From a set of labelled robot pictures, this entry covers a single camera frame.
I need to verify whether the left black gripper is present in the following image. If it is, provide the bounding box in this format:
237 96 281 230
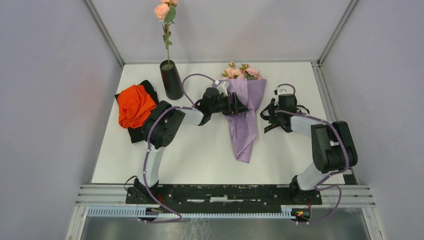
209 92 248 116

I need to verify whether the purple paper flower bouquet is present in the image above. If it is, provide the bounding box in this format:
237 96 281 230
220 61 267 164

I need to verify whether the black ribbon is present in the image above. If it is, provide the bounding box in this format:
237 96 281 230
260 96 310 134

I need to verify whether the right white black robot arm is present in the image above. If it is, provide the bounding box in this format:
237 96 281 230
260 93 358 204

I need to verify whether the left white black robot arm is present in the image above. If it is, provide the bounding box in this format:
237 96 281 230
133 87 249 204

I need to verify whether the black cylindrical vase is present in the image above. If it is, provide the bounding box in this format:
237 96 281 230
159 60 184 100

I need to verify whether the pink rose stem in vase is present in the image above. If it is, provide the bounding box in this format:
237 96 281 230
153 0 178 70

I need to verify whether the orange cloth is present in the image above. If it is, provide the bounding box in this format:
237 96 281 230
117 84 157 129

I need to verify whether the black cloth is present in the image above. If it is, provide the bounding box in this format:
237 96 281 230
115 80 159 144

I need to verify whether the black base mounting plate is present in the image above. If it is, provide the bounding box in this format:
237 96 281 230
125 184 323 214

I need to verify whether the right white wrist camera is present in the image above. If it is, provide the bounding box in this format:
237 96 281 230
274 86 285 96

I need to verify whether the white slotted cable duct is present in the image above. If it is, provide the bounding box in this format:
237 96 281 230
86 206 298 220

